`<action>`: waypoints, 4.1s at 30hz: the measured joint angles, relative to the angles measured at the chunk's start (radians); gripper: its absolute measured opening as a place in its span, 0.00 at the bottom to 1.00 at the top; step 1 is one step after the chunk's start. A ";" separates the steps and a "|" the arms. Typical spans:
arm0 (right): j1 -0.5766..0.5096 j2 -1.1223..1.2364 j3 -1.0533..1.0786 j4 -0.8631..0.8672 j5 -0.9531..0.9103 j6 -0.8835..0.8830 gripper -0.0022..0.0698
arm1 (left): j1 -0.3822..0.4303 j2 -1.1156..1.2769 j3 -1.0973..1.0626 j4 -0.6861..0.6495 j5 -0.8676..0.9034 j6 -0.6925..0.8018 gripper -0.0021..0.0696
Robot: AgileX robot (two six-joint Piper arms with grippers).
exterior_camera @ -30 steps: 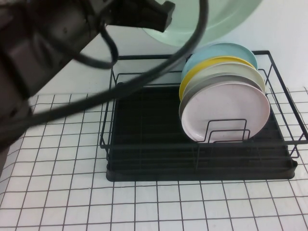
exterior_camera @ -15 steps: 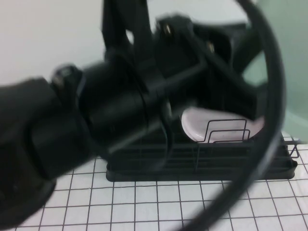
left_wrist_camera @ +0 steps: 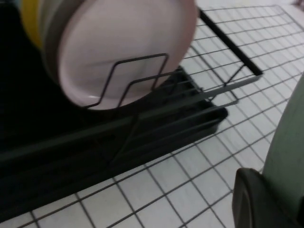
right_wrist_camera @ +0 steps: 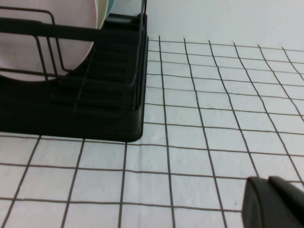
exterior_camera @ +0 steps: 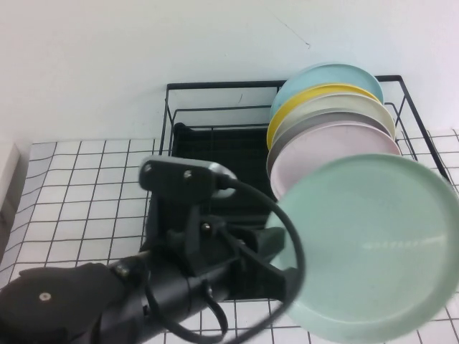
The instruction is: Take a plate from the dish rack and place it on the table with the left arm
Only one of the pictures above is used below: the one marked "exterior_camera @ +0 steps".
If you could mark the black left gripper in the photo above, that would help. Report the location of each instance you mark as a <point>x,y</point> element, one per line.
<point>211,251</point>

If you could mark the green plate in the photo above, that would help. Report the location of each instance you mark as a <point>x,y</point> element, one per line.
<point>365,251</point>

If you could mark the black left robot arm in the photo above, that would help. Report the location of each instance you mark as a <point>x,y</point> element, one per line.
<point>89,304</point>

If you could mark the pink plate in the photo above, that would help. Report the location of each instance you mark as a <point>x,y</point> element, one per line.
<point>322,150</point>

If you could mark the grey plate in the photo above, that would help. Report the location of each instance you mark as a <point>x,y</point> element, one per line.
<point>322,120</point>

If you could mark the yellow plate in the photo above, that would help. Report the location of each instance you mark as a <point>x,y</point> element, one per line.
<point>305,96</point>

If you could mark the cream plate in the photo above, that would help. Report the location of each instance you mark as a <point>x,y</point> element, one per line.
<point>344,104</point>

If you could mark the light blue plate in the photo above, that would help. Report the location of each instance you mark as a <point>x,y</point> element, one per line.
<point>330,75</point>

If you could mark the black plastic drip tray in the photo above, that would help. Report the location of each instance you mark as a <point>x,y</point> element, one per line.
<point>236,143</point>

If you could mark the white black-grid tablecloth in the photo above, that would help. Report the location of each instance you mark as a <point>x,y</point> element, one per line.
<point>71,200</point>

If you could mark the white block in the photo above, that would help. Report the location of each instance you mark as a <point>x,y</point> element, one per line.
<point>7,168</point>

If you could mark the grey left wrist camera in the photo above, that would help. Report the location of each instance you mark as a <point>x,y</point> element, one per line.
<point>179,177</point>

